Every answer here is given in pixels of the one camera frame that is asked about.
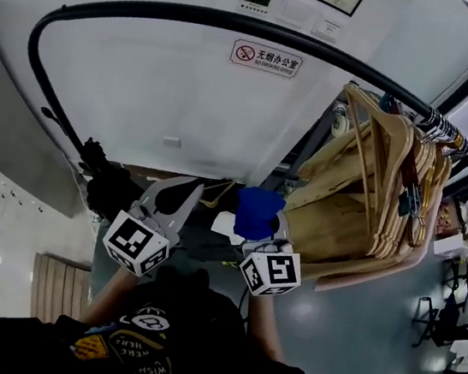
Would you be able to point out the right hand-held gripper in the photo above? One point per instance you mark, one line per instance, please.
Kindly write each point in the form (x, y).
(274, 271)

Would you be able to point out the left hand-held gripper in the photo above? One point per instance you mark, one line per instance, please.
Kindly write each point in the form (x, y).
(136, 242)

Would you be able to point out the blue cloth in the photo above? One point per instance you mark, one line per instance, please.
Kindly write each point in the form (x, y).
(255, 215)

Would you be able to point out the black coat rack pole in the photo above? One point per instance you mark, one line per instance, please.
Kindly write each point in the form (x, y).
(163, 13)

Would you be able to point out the person's left forearm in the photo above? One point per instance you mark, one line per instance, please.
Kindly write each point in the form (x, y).
(115, 295)

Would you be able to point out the person's right forearm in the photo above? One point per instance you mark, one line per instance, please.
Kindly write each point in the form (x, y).
(268, 329)

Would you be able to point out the single wooden hanger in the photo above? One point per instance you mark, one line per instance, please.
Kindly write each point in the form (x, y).
(216, 192)

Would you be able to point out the white paper sheet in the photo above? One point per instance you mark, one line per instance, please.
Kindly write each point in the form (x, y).
(224, 223)

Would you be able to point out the row of wooden hangers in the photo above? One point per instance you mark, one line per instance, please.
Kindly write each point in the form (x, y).
(343, 206)

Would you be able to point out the black tripod equipment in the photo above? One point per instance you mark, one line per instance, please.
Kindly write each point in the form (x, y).
(105, 181)

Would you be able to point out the pale pink hanger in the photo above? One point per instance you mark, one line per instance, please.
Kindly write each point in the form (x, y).
(377, 275)

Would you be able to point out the white caster wheel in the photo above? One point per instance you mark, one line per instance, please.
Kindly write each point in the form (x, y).
(340, 124)

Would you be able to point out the black clip hanger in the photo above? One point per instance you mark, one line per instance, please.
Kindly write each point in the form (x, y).
(409, 201)

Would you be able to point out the person's black printed t-shirt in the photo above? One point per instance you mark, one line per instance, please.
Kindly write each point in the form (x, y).
(161, 336)

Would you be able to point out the wooden slat panel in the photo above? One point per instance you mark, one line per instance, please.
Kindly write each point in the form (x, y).
(60, 289)

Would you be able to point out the white cardboard box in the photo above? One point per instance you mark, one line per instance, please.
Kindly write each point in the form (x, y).
(450, 246)

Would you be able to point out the black office chair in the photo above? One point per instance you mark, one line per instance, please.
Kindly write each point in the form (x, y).
(449, 318)

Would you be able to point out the white wall socket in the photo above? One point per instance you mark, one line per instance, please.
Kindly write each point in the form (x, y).
(171, 142)

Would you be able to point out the red and white wall sign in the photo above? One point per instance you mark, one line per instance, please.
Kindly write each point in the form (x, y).
(265, 60)

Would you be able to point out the small white wall label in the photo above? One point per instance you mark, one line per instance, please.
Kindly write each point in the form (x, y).
(326, 30)

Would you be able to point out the white wall switch panel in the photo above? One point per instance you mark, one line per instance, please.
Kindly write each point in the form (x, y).
(296, 11)

